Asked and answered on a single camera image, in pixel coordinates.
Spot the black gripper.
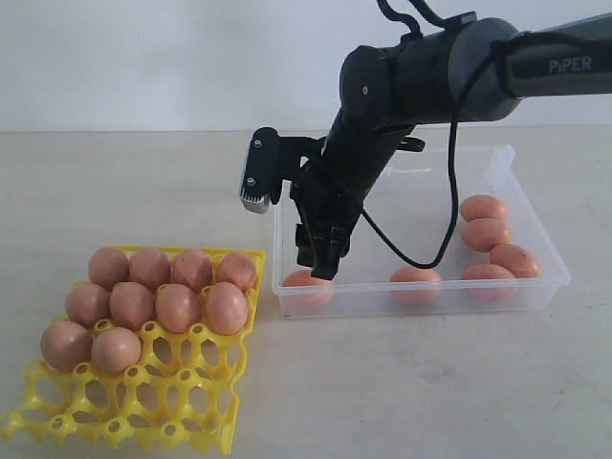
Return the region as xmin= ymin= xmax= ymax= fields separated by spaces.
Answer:
xmin=290 ymin=158 xmax=373 ymax=280

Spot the brown egg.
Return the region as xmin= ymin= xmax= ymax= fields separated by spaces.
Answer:
xmin=155 ymin=284 xmax=202 ymax=334
xmin=282 ymin=270 xmax=335 ymax=310
xmin=217 ymin=251 xmax=257 ymax=292
xmin=88 ymin=246 xmax=129 ymax=291
xmin=40 ymin=320 xmax=93 ymax=372
xmin=389 ymin=267 xmax=441 ymax=305
xmin=91 ymin=327 xmax=142 ymax=375
xmin=204 ymin=282 xmax=249 ymax=336
xmin=459 ymin=194 xmax=508 ymax=222
xmin=461 ymin=263 xmax=517 ymax=302
xmin=65 ymin=283 xmax=110 ymax=328
xmin=461 ymin=218 xmax=512 ymax=252
xmin=109 ymin=282 xmax=155 ymax=331
xmin=172 ymin=247 xmax=212 ymax=294
xmin=489 ymin=243 xmax=541 ymax=278
xmin=129 ymin=246 xmax=172 ymax=292

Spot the yellow plastic egg tray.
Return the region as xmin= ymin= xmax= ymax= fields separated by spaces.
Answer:
xmin=1 ymin=250 xmax=266 ymax=454

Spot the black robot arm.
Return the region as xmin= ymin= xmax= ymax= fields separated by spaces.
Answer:
xmin=291 ymin=14 xmax=611 ymax=280

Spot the clear plastic bin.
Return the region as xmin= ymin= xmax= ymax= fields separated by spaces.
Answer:
xmin=273 ymin=145 xmax=570 ymax=318

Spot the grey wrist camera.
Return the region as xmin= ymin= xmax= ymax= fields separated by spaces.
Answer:
xmin=239 ymin=127 xmax=283 ymax=214

